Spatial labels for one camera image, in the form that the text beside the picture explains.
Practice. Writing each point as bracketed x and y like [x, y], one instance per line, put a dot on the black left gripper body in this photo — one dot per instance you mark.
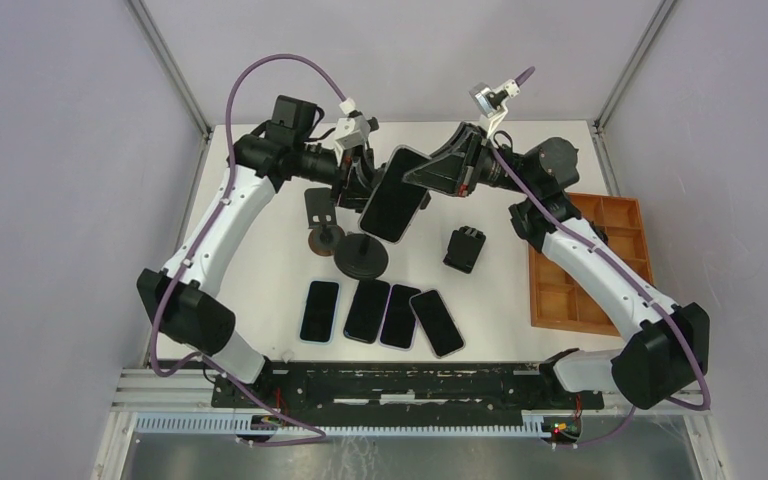
[351, 158]

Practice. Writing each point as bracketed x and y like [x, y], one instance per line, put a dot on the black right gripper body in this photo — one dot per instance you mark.
[481, 158]

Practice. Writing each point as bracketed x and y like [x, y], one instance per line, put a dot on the black folding phone stand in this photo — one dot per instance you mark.
[464, 248]

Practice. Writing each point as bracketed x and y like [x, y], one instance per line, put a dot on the wooden-base black plate stand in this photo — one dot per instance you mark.
[324, 232]

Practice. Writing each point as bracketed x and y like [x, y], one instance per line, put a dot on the phone with white case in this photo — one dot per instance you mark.
[366, 312]

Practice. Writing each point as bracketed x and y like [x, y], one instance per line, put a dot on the phone with light blue case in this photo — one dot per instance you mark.
[318, 318]

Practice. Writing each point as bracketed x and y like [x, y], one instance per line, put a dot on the phone with purple case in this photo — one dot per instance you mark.
[399, 322]

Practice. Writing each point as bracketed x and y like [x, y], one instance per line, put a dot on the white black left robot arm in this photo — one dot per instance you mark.
[181, 298]

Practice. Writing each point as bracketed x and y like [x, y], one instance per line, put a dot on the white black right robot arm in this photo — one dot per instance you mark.
[665, 356]

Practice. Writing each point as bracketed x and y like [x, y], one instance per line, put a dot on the orange compartment tray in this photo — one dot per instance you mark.
[557, 301]

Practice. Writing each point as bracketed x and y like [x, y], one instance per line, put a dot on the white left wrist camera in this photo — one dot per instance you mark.
[353, 130]

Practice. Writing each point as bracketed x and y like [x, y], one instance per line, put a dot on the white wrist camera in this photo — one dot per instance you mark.
[492, 102]
[353, 130]

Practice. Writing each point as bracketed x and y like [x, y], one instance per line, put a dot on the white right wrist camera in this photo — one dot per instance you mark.
[492, 102]

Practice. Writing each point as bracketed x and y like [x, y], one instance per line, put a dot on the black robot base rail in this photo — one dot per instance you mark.
[398, 394]

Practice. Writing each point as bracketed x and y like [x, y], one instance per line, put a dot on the white slotted cable duct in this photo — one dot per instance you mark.
[262, 425]

